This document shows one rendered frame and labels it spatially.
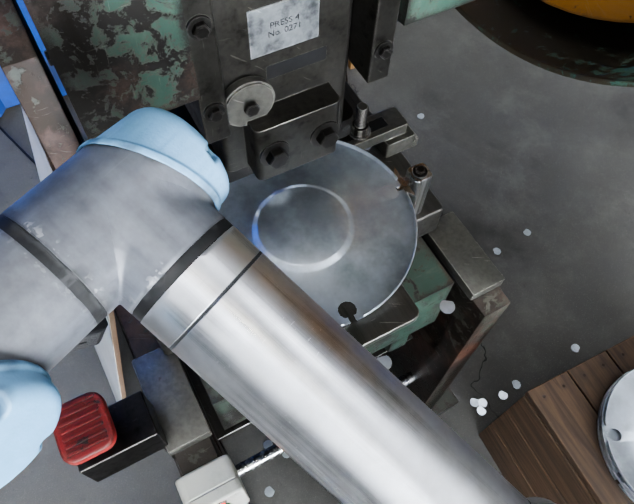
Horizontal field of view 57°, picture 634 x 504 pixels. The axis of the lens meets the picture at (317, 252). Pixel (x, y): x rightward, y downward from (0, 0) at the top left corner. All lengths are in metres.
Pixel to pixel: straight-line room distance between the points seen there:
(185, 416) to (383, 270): 0.32
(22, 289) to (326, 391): 0.16
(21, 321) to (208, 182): 0.12
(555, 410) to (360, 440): 0.90
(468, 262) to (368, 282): 0.25
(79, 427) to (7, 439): 0.42
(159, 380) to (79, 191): 0.55
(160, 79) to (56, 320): 0.24
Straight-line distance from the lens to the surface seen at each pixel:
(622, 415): 1.22
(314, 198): 0.77
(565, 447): 1.19
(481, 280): 0.91
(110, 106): 0.48
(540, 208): 1.86
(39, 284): 0.30
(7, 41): 0.95
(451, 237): 0.94
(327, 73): 0.63
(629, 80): 0.67
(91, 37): 0.44
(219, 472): 0.81
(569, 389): 1.22
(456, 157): 1.89
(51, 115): 0.98
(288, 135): 0.62
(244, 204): 0.77
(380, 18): 0.57
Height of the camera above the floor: 1.42
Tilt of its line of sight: 60 degrees down
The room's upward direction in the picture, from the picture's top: 3 degrees clockwise
